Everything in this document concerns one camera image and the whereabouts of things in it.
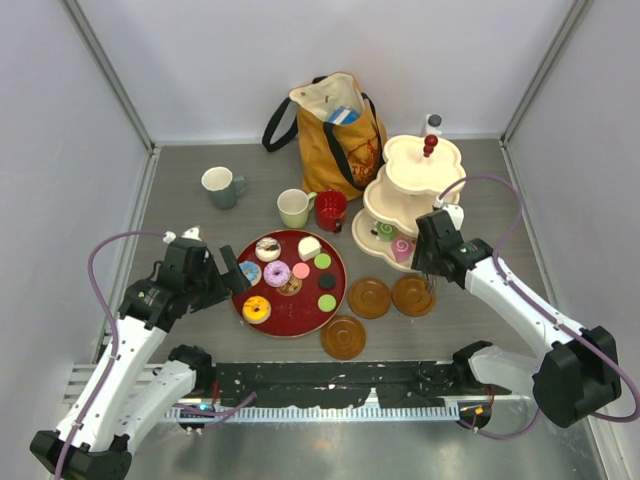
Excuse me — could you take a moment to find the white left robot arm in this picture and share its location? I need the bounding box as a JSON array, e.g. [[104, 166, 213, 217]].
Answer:
[[30, 228, 251, 479]]

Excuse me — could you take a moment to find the brown wooden saucer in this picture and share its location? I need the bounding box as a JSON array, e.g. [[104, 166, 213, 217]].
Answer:
[[348, 277, 392, 319], [321, 315, 367, 360], [392, 275, 436, 317]]

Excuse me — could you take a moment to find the yellow frosted donut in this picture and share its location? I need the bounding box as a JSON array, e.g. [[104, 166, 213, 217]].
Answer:
[[241, 295, 272, 325]]

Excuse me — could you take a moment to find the brown wooden saucer left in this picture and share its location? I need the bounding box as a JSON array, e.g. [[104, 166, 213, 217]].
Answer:
[[348, 277, 392, 319]]

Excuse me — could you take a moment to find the round red lacquer tray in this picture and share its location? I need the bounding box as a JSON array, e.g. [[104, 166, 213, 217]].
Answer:
[[232, 230, 347, 338]]

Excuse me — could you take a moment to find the black sandwich cookie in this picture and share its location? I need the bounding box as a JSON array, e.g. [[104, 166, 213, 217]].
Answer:
[[317, 272, 337, 291]]

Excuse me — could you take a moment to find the chocolate white frosted donut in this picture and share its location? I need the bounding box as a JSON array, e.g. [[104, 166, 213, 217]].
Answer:
[[255, 237, 282, 263]]

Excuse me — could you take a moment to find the pink swirl roll cake front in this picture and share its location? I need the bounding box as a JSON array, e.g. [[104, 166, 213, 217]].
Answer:
[[391, 236, 415, 263]]

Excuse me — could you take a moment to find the green macaron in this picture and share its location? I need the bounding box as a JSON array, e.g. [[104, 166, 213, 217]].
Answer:
[[314, 253, 332, 270], [317, 294, 337, 312]]

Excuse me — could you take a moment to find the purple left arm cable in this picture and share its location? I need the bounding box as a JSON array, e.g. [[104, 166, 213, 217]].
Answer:
[[52, 229, 256, 480]]

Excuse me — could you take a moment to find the green macaron lower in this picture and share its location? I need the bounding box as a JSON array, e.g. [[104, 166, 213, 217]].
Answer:
[[317, 294, 337, 312]]

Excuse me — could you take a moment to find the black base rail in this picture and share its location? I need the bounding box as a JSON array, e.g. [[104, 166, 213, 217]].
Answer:
[[213, 361, 464, 409]]

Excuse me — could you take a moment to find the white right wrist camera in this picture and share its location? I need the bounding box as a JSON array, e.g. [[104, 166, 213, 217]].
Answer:
[[441, 203, 464, 230]]

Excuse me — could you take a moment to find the white bottle grey cap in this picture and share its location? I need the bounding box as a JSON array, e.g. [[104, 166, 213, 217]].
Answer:
[[424, 114, 442, 136]]

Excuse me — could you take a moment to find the brown wooden saucer front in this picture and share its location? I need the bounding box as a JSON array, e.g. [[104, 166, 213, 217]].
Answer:
[[321, 315, 367, 360]]

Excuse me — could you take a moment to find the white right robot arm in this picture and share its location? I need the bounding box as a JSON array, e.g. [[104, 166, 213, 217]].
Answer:
[[412, 208, 621, 428]]

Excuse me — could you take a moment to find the pink sandwich cookie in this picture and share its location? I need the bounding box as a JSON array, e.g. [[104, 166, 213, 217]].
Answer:
[[291, 262, 311, 280]]

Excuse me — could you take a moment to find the yellow canvas tote bag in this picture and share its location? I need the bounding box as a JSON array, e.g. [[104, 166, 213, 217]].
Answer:
[[261, 72, 387, 200]]

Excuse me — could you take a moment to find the purple sprinkled donut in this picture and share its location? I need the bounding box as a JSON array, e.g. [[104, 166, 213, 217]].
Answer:
[[263, 260, 291, 288]]

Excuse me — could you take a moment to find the three-tier cream cake stand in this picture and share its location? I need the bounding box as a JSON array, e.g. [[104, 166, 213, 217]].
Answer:
[[351, 135, 466, 272]]

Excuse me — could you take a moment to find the light green ceramic mug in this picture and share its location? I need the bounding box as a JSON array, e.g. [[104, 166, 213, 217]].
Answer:
[[277, 189, 317, 229]]

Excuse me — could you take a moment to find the blue frosted donut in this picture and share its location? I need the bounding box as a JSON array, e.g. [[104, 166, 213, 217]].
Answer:
[[239, 260, 262, 287]]

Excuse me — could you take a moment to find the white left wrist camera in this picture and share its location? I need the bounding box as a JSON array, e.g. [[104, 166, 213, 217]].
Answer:
[[181, 226, 202, 241]]

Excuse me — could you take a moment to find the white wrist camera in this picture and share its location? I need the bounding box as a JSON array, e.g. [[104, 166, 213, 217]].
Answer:
[[181, 226, 202, 241], [441, 203, 464, 230]]

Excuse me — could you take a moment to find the blue white box in bag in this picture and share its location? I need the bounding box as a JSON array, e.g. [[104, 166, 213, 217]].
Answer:
[[327, 106, 360, 125]]

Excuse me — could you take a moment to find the white cake slice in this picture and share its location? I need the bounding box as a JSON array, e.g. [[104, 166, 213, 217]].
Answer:
[[297, 236, 322, 262]]

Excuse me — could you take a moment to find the red ceramic mug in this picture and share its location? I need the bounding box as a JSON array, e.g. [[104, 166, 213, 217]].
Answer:
[[315, 190, 348, 233]]

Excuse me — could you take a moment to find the green macaron upper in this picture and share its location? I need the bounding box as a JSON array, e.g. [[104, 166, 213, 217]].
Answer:
[[314, 253, 332, 270]]

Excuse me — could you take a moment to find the green swirl roll cake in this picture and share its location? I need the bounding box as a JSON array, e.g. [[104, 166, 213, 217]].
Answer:
[[375, 221, 399, 242]]

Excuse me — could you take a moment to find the brown wooden saucer right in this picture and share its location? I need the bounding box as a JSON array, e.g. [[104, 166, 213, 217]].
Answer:
[[392, 275, 436, 317]]

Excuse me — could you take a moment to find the grey-green ceramic mug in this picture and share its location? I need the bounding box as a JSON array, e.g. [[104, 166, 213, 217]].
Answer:
[[201, 166, 248, 210]]

